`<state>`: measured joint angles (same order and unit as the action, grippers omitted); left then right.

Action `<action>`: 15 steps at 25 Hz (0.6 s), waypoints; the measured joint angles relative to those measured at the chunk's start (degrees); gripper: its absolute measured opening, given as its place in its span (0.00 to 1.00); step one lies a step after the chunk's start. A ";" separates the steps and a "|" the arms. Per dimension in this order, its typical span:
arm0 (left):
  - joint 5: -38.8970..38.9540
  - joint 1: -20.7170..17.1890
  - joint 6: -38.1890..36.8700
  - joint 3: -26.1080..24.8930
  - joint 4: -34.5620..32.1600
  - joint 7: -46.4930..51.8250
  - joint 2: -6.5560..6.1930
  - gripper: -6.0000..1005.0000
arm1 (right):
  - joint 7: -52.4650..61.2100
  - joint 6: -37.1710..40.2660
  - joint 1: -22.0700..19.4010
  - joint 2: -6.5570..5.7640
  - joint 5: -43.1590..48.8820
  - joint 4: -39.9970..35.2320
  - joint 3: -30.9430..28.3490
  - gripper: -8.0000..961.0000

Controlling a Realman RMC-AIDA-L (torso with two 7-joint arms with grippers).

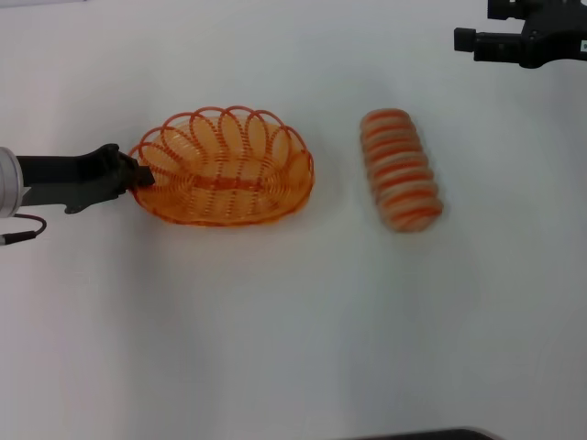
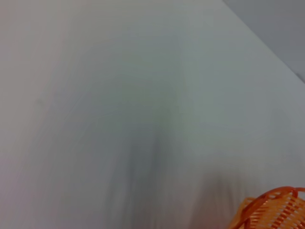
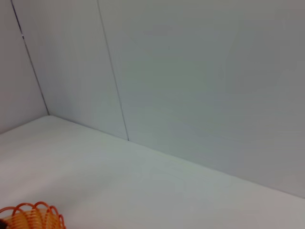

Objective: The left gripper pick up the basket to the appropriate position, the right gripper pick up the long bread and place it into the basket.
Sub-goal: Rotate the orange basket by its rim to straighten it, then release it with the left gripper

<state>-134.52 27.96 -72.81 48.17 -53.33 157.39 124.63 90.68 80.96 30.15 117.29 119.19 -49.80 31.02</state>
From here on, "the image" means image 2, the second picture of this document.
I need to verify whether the orange wire basket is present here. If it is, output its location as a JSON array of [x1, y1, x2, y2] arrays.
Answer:
[[228, 186, 305, 229]]

